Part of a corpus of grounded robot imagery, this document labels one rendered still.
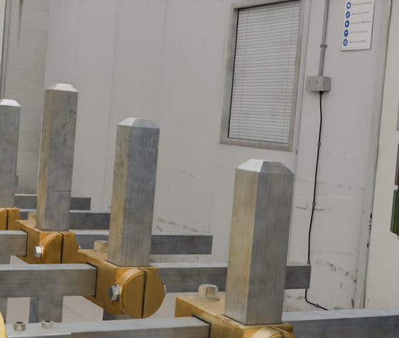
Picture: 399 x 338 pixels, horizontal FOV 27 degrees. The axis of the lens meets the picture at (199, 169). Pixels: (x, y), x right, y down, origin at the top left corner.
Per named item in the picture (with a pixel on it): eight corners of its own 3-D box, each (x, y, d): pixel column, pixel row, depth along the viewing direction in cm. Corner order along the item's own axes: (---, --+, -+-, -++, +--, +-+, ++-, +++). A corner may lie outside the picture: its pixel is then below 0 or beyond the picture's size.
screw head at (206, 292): (211, 296, 77) (212, 283, 77) (223, 300, 75) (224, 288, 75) (191, 296, 76) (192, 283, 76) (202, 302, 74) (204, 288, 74)
